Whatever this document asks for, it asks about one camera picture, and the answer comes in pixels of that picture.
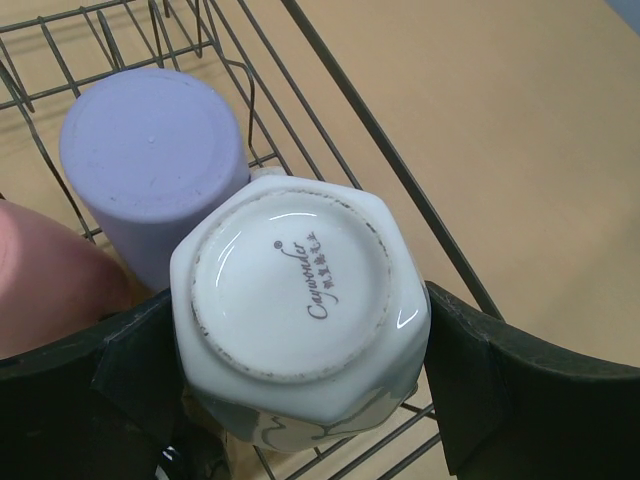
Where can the lavender cup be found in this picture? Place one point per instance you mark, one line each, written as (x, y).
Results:
(151, 152)

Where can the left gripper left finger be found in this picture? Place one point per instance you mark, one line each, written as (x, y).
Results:
(98, 404)

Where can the pink cup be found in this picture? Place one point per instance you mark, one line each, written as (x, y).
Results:
(54, 282)

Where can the black wire dish rack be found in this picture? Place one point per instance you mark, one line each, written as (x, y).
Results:
(297, 106)

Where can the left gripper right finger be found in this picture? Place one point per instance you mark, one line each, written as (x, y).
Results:
(510, 405)

